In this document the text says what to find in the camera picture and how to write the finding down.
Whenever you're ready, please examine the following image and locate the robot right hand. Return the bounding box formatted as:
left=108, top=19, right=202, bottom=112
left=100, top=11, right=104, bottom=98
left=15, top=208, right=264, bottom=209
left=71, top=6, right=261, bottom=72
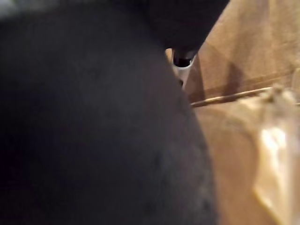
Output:
left=137, top=0, right=231, bottom=88

